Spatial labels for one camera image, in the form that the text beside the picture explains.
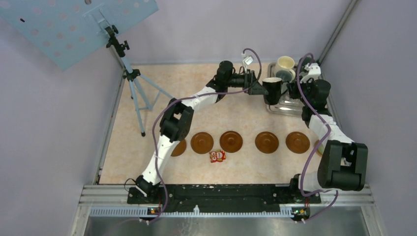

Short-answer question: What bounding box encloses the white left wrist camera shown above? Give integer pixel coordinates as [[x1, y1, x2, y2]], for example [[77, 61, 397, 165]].
[[241, 53, 254, 67]]

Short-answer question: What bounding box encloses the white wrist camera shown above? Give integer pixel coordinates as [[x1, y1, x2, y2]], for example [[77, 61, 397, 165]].
[[241, 53, 254, 67], [299, 63, 322, 83]]

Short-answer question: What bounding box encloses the black mug white inside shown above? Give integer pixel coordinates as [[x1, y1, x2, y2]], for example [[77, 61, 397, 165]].
[[262, 77, 283, 105]]

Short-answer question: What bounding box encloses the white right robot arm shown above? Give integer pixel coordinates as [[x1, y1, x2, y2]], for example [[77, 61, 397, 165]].
[[287, 79, 368, 203]]

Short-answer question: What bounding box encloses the blue perforated panel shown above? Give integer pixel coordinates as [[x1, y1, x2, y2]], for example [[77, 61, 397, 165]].
[[0, 0, 159, 70]]

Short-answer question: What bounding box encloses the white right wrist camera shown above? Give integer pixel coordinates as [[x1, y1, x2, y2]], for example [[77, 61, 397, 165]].
[[299, 63, 322, 83]]

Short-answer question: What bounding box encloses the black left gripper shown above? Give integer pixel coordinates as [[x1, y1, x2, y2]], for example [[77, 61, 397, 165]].
[[225, 69, 268, 95]]

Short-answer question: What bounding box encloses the dark green mug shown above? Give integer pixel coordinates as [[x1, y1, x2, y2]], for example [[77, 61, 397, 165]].
[[295, 57, 316, 73]]

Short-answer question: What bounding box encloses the light green mug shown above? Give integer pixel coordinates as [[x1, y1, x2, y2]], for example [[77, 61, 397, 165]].
[[317, 144, 325, 155]]

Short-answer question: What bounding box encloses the grey blue mug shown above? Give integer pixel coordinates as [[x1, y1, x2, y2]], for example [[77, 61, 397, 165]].
[[275, 70, 296, 82]]

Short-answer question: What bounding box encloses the woven rattan coaster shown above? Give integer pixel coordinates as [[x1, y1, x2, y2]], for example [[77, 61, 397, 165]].
[[314, 140, 322, 156]]

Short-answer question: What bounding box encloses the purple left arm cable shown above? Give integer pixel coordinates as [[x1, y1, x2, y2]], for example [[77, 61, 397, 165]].
[[140, 48, 262, 225]]

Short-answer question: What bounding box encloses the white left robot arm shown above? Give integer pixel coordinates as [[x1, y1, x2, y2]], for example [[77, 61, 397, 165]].
[[135, 60, 268, 203]]

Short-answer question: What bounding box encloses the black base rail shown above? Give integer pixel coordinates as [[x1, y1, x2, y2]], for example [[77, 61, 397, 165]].
[[127, 184, 321, 204]]

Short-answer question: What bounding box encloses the cream mug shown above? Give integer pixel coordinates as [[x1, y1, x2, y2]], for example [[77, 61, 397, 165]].
[[274, 56, 295, 75]]

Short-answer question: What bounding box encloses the silver metal tray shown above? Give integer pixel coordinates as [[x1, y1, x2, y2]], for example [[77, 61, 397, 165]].
[[267, 62, 304, 116]]

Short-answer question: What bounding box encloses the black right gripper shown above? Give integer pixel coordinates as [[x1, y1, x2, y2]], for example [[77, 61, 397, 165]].
[[287, 75, 313, 106]]

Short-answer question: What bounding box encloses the red owl toy block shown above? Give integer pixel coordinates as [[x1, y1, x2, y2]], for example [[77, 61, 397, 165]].
[[209, 149, 226, 163]]

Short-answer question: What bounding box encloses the brown wooden coaster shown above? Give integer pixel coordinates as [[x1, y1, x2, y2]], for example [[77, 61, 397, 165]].
[[219, 131, 243, 153], [285, 131, 310, 154], [191, 132, 214, 154], [171, 140, 187, 157], [255, 131, 279, 154]]

